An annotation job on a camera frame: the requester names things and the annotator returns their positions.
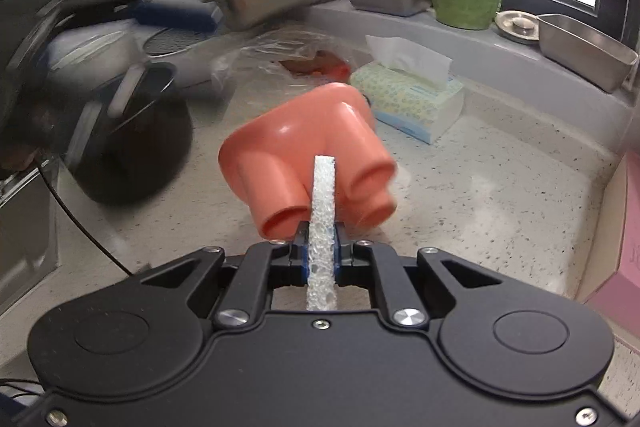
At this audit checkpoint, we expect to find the blue patterned sponge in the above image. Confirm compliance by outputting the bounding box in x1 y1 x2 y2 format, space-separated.
307 155 337 311

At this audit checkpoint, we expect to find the coral footed bowl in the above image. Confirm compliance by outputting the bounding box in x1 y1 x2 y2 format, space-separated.
218 82 397 239

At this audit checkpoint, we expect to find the steel steamer pot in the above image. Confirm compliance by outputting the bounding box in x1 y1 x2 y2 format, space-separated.
142 29 234 90

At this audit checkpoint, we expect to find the clear plastic bag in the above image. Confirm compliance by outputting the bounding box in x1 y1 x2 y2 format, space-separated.
212 26 359 83

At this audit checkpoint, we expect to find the black rice cooker pot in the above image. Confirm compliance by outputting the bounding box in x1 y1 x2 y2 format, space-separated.
65 63 193 206

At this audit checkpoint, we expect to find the tissue pack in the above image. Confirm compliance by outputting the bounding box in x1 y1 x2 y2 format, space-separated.
350 36 465 145

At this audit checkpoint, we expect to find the pink box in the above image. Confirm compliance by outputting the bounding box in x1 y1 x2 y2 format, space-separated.
576 152 639 338

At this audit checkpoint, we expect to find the round metal lid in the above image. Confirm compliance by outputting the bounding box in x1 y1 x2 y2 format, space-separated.
494 11 539 46

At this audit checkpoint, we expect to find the small steel tray right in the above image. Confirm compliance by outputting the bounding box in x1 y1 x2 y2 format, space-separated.
537 14 639 93

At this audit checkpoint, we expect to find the black power cable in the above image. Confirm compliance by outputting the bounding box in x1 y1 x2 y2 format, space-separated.
34 160 137 278

